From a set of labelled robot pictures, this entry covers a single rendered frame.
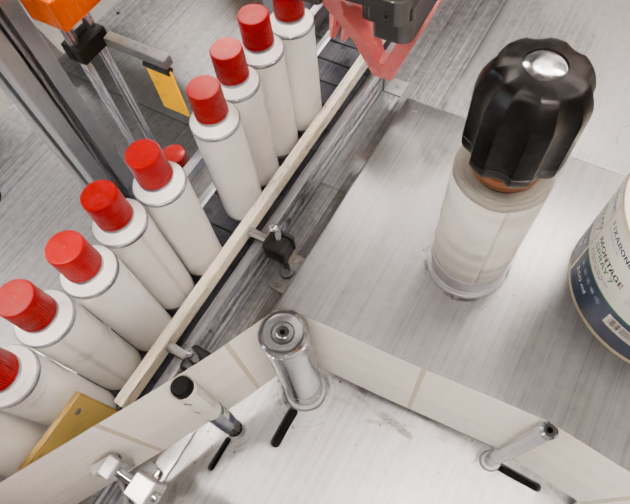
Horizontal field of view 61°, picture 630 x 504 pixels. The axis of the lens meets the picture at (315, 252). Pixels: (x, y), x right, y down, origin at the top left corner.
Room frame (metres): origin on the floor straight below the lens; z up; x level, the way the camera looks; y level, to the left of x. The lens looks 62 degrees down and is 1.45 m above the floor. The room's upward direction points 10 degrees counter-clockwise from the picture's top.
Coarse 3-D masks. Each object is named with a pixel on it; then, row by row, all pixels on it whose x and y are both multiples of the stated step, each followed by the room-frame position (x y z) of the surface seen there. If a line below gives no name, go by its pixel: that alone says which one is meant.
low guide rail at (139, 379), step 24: (360, 72) 0.54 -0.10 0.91; (336, 96) 0.50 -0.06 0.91; (312, 144) 0.44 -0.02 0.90; (288, 168) 0.40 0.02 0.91; (264, 192) 0.37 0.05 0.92; (240, 240) 0.31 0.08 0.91; (216, 264) 0.28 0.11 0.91; (192, 312) 0.23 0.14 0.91; (168, 336) 0.21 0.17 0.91; (144, 360) 0.18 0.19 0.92; (144, 384) 0.16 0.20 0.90
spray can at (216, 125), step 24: (192, 96) 0.37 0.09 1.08; (216, 96) 0.37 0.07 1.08; (192, 120) 0.38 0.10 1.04; (216, 120) 0.36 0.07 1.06; (240, 120) 0.37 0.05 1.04; (216, 144) 0.35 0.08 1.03; (240, 144) 0.36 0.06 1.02; (216, 168) 0.35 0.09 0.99; (240, 168) 0.36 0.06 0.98; (240, 192) 0.35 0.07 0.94; (240, 216) 0.35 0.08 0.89
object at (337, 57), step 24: (336, 48) 0.62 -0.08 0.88; (384, 48) 0.61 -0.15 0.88; (336, 72) 0.58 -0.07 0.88; (336, 120) 0.49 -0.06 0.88; (216, 192) 0.40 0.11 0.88; (216, 216) 0.37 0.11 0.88; (264, 216) 0.36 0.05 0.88; (216, 288) 0.27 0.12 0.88; (168, 312) 0.25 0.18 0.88; (120, 336) 0.23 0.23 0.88; (168, 360) 0.19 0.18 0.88; (96, 384) 0.18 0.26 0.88; (120, 408) 0.15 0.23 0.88
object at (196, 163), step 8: (312, 8) 0.61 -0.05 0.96; (320, 8) 0.61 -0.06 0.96; (320, 16) 0.61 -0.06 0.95; (192, 160) 0.40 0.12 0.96; (200, 160) 0.39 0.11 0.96; (184, 168) 0.39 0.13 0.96; (192, 168) 0.38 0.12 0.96; (200, 168) 0.39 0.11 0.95; (192, 176) 0.38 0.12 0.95; (80, 304) 0.24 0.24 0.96
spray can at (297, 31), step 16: (272, 0) 0.50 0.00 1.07; (288, 0) 0.48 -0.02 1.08; (272, 16) 0.51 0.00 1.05; (288, 16) 0.48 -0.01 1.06; (304, 16) 0.49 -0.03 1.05; (288, 32) 0.48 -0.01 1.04; (304, 32) 0.48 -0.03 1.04; (288, 48) 0.48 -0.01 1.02; (304, 48) 0.48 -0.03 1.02; (288, 64) 0.48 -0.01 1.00; (304, 64) 0.48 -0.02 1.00; (304, 80) 0.48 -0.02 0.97; (304, 96) 0.48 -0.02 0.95; (320, 96) 0.49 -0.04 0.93; (304, 112) 0.48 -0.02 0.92; (304, 128) 0.48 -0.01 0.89
